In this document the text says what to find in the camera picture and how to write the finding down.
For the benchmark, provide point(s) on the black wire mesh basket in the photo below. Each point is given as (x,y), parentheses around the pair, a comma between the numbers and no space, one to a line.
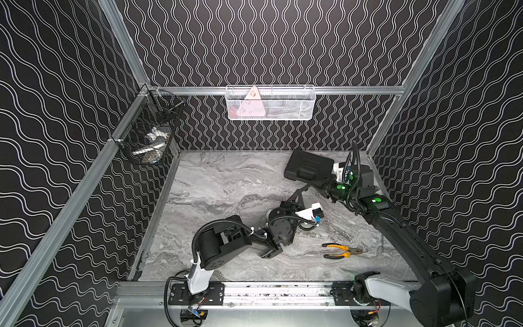
(161,109)

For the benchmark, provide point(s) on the white twin-bell alarm clock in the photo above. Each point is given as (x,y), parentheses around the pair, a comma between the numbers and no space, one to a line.
(282,226)

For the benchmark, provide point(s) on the yellow-handled pliers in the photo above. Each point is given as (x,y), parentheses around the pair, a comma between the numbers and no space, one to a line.
(344,251)

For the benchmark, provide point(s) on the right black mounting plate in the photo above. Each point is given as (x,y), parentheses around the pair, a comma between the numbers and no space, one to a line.
(346,294)

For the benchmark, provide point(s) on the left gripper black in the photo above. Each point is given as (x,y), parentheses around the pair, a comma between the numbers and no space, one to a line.
(293,206)

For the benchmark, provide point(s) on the black plastic tool case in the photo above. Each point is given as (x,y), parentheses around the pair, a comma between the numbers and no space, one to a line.
(306,167)

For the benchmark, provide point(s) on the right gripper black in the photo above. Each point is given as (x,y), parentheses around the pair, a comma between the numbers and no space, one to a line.
(327,193)

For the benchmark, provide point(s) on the white items in black basket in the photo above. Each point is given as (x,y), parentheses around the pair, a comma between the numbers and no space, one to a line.
(155,144)

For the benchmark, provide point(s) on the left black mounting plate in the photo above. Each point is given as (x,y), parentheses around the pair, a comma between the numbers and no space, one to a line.
(197,294)

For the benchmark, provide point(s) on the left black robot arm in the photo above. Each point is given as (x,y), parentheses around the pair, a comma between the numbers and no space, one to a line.
(218,242)

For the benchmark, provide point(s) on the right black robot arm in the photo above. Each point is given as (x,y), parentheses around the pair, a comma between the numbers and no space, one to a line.
(442,294)

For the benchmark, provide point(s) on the pink triangle card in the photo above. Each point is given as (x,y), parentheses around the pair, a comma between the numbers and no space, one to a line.
(252,106)

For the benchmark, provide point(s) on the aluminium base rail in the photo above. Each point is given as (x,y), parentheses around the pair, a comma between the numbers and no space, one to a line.
(240,295)

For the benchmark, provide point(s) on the white wire mesh basket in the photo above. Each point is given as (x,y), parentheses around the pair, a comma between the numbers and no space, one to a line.
(283,102)

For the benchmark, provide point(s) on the black mounting plate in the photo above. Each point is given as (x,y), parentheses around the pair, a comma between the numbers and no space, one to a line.
(346,294)
(197,294)

